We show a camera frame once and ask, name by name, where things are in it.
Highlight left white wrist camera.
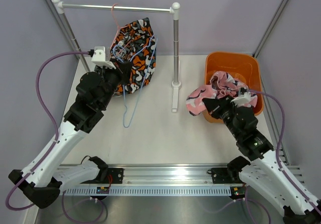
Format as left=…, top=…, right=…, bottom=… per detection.
left=91, top=46, right=116, bottom=69

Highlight pink wire hanger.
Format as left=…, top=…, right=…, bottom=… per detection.
left=111, top=3, right=120, bottom=35

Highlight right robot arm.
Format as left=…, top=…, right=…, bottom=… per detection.
left=203, top=96, right=320, bottom=223

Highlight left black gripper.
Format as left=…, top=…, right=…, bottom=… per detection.
left=98, top=59, right=133, bottom=109

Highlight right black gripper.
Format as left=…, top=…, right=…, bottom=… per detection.
left=203, top=94, right=242, bottom=139

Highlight orange black camouflage shorts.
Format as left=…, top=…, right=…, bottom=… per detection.
left=110, top=18, right=157, bottom=96

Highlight pink shark print shorts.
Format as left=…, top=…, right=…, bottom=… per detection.
left=186, top=71, right=258, bottom=116

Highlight metal clothes rack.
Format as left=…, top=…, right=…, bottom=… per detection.
left=50, top=0, right=182, bottom=114

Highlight white slotted cable duct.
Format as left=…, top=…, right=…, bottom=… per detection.
left=65, top=185, right=232, bottom=196

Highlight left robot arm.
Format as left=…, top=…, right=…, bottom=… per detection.
left=9, top=60, right=133, bottom=209

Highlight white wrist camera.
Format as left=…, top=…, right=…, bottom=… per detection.
left=91, top=46, right=116, bottom=69
left=231, top=87, right=251, bottom=107

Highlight aluminium mounting rail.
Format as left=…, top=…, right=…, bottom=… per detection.
left=56, top=164, right=305, bottom=186

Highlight blue wire hanger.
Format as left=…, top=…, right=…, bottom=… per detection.
left=112, top=35, right=157, bottom=128

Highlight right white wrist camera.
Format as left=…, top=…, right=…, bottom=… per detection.
left=231, top=87, right=251, bottom=107

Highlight orange plastic basket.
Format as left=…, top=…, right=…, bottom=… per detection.
left=202, top=52, right=264, bottom=124

